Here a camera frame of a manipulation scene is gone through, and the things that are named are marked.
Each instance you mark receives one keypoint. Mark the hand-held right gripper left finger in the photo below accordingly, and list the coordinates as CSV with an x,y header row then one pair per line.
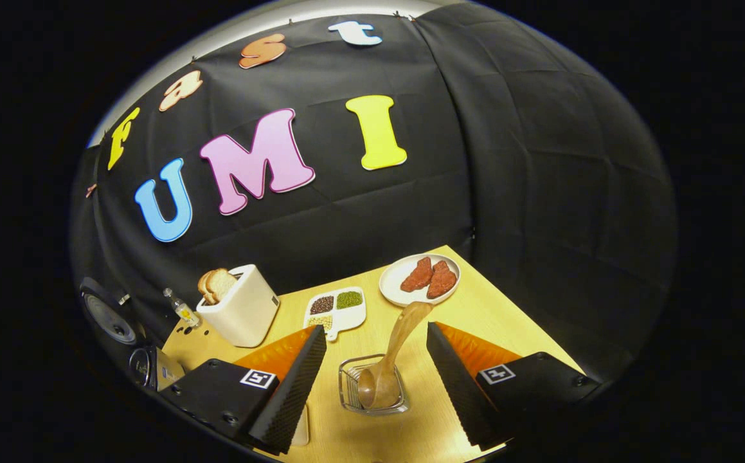
x,y
295,399

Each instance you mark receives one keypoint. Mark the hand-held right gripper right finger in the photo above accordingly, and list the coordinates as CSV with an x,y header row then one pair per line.
x,y
459,399

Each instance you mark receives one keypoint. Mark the dark beans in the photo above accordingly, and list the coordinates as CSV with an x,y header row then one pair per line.
x,y
322,305

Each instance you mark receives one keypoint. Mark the white round plate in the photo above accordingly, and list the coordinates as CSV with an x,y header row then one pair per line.
x,y
394,286

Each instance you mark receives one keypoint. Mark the clear plastic container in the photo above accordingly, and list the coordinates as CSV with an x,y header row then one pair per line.
x,y
301,427

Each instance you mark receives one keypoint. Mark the wooden spoon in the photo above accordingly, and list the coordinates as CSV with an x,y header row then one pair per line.
x,y
382,379

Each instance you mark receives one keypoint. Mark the small glass bottle yellow label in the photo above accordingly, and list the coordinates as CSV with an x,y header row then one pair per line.
x,y
184,310

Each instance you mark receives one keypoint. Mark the white toaster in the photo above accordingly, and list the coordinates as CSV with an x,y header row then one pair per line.
x,y
243,308

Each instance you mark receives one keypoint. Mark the pale beans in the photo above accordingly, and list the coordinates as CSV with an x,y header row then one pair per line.
x,y
321,323

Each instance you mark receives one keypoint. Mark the red meat piece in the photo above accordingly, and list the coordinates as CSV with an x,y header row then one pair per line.
x,y
417,275
443,280

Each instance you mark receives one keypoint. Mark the bread slice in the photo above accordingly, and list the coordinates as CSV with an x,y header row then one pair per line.
x,y
205,288
223,283

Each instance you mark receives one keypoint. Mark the white divided dish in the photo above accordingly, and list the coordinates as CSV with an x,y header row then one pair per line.
x,y
350,318

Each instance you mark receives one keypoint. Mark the green beans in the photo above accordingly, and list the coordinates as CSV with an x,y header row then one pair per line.
x,y
350,299

